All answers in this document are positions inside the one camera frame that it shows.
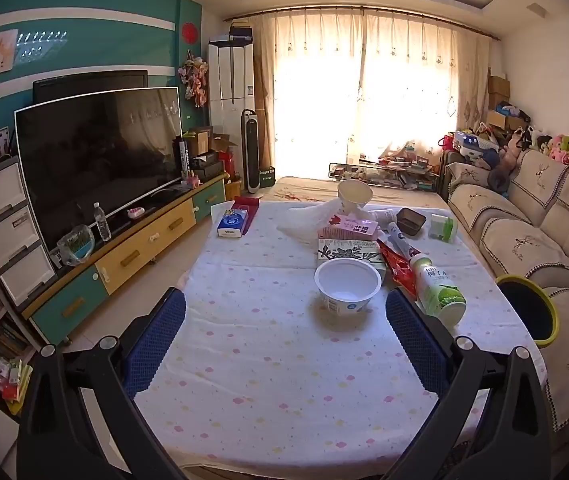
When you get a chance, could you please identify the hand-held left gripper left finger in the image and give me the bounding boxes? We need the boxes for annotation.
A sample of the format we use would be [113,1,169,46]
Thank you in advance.
[17,287,188,480]

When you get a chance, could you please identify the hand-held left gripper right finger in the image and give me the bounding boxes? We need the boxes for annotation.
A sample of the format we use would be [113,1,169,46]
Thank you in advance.
[379,287,550,480]

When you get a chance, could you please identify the green label drink bottle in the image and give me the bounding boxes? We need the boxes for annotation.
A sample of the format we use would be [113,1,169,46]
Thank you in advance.
[409,253,467,325]

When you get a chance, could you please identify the red snack wrapper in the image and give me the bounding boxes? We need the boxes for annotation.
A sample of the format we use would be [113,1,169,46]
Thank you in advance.
[375,240,418,296]

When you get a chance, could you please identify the white plastic bowl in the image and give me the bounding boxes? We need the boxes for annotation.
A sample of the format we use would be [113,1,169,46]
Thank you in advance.
[313,258,382,317]

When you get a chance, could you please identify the silver foil tube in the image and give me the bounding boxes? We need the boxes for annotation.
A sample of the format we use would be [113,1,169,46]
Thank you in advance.
[386,224,413,261]

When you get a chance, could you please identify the black bin with yellow rim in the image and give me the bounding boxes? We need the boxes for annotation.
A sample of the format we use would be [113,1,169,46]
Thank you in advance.
[495,275,561,350]

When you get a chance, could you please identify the black and white floral box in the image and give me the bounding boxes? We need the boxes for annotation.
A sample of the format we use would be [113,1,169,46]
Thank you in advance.
[316,238,386,278]

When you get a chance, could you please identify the green and clear plastic container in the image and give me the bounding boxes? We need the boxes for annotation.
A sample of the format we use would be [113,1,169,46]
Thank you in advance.
[427,213,459,244]

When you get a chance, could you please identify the brown plastic tray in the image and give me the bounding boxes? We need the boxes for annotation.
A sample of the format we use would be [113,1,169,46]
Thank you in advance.
[395,207,427,237]

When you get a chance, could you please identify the pink tissue pack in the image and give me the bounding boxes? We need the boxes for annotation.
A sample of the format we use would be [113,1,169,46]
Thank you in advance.
[317,214,380,242]

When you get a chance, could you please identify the white paper bowl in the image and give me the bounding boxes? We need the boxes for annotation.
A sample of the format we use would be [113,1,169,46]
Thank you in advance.
[337,179,373,213]

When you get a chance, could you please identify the white plastic bag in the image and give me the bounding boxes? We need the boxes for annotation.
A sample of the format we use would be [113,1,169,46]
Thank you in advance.
[277,199,360,247]

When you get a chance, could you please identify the yellow and teal television cabinet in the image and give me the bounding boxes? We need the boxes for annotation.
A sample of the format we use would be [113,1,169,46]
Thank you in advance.
[29,175,228,346]

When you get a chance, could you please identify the white dotted tablecloth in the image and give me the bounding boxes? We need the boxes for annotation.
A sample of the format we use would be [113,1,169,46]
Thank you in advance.
[132,200,548,473]

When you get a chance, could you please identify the clear bag with greens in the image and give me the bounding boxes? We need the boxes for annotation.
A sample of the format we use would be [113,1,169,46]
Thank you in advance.
[57,224,96,267]

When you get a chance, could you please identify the clear water bottle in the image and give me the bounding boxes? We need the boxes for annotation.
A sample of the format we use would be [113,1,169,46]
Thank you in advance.
[93,202,112,242]

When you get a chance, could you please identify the blue tissue pack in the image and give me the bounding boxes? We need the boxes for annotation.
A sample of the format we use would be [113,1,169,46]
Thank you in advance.
[216,208,250,239]

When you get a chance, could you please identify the stack of colourful booklets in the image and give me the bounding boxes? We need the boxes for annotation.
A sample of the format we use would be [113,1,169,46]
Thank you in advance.
[0,355,32,416]

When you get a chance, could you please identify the red box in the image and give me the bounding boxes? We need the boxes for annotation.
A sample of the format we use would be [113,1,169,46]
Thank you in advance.
[233,197,261,236]

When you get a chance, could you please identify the cluttered glass coffee table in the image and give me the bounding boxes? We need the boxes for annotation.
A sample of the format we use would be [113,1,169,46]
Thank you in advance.
[329,157,440,193]

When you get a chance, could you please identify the beige sofa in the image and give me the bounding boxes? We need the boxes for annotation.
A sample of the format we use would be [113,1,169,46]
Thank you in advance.
[445,147,569,433]

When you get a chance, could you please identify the white plastic drawer unit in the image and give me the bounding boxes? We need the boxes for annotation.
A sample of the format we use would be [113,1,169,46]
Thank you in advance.
[0,156,58,306]

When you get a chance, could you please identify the black tall box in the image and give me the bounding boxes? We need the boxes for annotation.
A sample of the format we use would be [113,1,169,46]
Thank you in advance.
[178,140,192,181]

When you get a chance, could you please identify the floral beige bed cover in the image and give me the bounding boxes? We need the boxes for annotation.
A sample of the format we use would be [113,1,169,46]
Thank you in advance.
[264,176,448,211]

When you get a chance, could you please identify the large curved television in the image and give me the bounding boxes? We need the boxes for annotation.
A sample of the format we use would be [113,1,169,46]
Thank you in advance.
[14,87,185,251]

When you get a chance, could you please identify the brown cardboard box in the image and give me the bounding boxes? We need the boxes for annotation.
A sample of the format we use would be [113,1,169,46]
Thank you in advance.
[184,127,215,157]

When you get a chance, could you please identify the tower fan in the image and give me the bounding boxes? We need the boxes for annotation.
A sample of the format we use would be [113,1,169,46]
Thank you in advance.
[241,108,261,194]

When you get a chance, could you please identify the row of plush toys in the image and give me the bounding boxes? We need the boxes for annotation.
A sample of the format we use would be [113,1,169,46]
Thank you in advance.
[495,125,569,181]

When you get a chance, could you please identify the stack of cardboard boxes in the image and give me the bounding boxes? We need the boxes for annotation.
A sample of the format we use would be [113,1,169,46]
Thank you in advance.
[487,67,513,128]

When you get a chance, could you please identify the white standing air conditioner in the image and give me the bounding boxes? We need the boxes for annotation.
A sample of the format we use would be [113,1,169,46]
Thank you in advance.
[207,39,256,147]

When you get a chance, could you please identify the pink hanging flower decoration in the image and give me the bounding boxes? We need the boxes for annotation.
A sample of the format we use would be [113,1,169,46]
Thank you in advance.
[178,50,210,108]

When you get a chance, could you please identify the small black television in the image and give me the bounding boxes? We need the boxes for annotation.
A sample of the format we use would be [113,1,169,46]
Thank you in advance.
[32,70,149,106]

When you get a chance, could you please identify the beige curtains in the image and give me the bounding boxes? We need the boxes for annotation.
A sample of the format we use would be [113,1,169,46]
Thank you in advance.
[252,7,490,181]

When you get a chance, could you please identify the curtain rod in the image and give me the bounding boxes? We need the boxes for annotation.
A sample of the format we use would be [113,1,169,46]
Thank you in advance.
[223,4,500,41]

